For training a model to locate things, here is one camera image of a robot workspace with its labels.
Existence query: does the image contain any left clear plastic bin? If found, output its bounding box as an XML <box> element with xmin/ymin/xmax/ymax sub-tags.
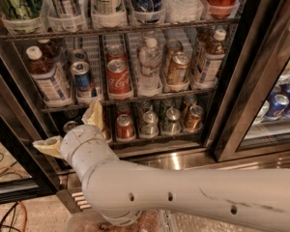
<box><xmin>64</xmin><ymin>210</ymin><xmax>171</xmax><ymax>232</ymax></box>

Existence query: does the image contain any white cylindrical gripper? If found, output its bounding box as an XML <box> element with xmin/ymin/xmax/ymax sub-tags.
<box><xmin>33</xmin><ymin>99</ymin><xmax>119</xmax><ymax>180</ymax></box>

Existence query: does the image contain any silver can top shelf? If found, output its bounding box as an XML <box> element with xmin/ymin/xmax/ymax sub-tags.
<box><xmin>52</xmin><ymin>0</ymin><xmax>81</xmax><ymax>18</ymax></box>

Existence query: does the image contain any fridge left glass door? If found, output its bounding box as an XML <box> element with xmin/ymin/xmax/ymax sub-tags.
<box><xmin>0</xmin><ymin>75</ymin><xmax>60</xmax><ymax>204</ymax></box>

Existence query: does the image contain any green can bottom shelf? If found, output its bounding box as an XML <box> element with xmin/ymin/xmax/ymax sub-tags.
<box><xmin>161</xmin><ymin>108</ymin><xmax>181</xmax><ymax>134</ymax></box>

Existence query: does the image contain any fridge right glass door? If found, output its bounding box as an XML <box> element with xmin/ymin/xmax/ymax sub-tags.
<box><xmin>212</xmin><ymin>0</ymin><xmax>290</xmax><ymax>161</ymax></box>

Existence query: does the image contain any rear gold can middle shelf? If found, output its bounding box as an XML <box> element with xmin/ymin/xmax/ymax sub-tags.
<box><xmin>163</xmin><ymin>39</ymin><xmax>184</xmax><ymax>71</ymax></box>

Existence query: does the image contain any clear bottle top shelf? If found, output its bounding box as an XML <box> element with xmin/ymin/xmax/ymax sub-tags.
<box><xmin>164</xmin><ymin>0</ymin><xmax>203</xmax><ymax>23</ymax></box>

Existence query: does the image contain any silver can shelf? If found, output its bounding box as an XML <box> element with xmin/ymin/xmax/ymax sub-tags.
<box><xmin>52</xmin><ymin>0</ymin><xmax>81</xmax><ymax>18</ymax></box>
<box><xmin>140</xmin><ymin>111</ymin><xmax>158</xmax><ymax>136</ymax></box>

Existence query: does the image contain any black cable on floor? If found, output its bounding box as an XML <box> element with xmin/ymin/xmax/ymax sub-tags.
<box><xmin>0</xmin><ymin>137</ymin><xmax>20</xmax><ymax>232</ymax></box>

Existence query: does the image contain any gold can shelf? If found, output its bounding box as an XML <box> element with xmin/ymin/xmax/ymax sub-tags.
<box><xmin>163</xmin><ymin>39</ymin><xmax>184</xmax><ymax>71</ymax></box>
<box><xmin>167</xmin><ymin>52</ymin><xmax>189</xmax><ymax>85</ymax></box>

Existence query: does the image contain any right clear plastic bin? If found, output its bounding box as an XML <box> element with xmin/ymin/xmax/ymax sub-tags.
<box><xmin>164</xmin><ymin>211</ymin><xmax>259</xmax><ymax>232</ymax></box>

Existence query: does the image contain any red can bottom shelf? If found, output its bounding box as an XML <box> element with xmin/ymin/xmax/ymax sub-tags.
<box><xmin>116</xmin><ymin>114</ymin><xmax>134</xmax><ymax>139</ymax></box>

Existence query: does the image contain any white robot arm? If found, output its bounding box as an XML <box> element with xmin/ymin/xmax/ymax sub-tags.
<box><xmin>33</xmin><ymin>100</ymin><xmax>290</xmax><ymax>232</ymax></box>

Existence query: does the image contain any clear plastic bin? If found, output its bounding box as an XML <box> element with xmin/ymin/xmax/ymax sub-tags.
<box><xmin>64</xmin><ymin>210</ymin><xmax>171</xmax><ymax>232</ymax></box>
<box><xmin>164</xmin><ymin>211</ymin><xmax>259</xmax><ymax>232</ymax></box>

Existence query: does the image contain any front gold can middle shelf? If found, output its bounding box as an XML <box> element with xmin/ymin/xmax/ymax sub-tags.
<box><xmin>167</xmin><ymin>52</ymin><xmax>189</xmax><ymax>85</ymax></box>

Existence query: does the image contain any orange cable on floor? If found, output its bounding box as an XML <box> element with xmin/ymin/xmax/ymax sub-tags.
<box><xmin>0</xmin><ymin>166</ymin><xmax>32</xmax><ymax>232</ymax></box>

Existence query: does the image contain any red coca-cola can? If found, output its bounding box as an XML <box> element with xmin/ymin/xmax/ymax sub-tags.
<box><xmin>106</xmin><ymin>45</ymin><xmax>127</xmax><ymax>62</ymax></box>
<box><xmin>106</xmin><ymin>59</ymin><xmax>131</xmax><ymax>95</ymax></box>

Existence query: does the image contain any rear pepsi can middle shelf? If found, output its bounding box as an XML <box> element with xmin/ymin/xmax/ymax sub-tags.
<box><xmin>69</xmin><ymin>48</ymin><xmax>89</xmax><ymax>64</ymax></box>

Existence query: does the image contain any gold can bottom right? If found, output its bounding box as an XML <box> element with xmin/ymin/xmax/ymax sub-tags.
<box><xmin>184</xmin><ymin>105</ymin><xmax>204</xmax><ymax>130</ymax></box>

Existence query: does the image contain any blue pepsi can bottom shelf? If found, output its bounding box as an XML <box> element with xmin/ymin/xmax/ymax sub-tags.
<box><xmin>63</xmin><ymin>121</ymin><xmax>78</xmax><ymax>133</ymax></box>

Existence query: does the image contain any front red coca-cola can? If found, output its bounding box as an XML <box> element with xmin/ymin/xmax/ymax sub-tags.
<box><xmin>106</xmin><ymin>59</ymin><xmax>131</xmax><ymax>95</ymax></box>

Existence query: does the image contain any steel fridge bottom grille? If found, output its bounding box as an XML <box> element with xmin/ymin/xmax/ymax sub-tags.
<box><xmin>57</xmin><ymin>148</ymin><xmax>290</xmax><ymax>214</ymax></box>

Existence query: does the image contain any rear red coca-cola can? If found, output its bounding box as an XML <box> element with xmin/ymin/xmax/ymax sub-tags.
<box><xmin>106</xmin><ymin>45</ymin><xmax>127</xmax><ymax>62</ymax></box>

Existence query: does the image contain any right rear tea bottle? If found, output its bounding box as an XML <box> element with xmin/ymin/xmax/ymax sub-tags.
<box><xmin>194</xmin><ymin>27</ymin><xmax>213</xmax><ymax>65</ymax></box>

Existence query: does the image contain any front blue pepsi can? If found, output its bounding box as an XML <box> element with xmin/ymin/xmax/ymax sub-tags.
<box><xmin>71</xmin><ymin>61</ymin><xmax>97</xmax><ymax>99</ymax></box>

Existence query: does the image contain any clear water bottle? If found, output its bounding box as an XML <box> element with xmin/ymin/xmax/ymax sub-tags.
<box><xmin>138</xmin><ymin>38</ymin><xmax>162</xmax><ymax>91</ymax></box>

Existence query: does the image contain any fridge glass door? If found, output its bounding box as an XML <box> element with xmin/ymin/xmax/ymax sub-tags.
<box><xmin>212</xmin><ymin>0</ymin><xmax>290</xmax><ymax>161</ymax></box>
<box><xmin>0</xmin><ymin>75</ymin><xmax>60</xmax><ymax>204</ymax></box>

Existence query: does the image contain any right front tea bottle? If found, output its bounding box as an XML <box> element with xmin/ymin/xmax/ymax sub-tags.
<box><xmin>197</xmin><ymin>28</ymin><xmax>226</xmax><ymax>84</ymax></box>

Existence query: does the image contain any brown tea bottle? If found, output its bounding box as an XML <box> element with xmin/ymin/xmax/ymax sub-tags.
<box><xmin>26</xmin><ymin>45</ymin><xmax>72</xmax><ymax>107</ymax></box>
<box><xmin>38</xmin><ymin>39</ymin><xmax>61</xmax><ymax>61</ymax></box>

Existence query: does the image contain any silver can bottom shelf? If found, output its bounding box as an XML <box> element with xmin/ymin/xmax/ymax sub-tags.
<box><xmin>140</xmin><ymin>111</ymin><xmax>158</xmax><ymax>136</ymax></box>

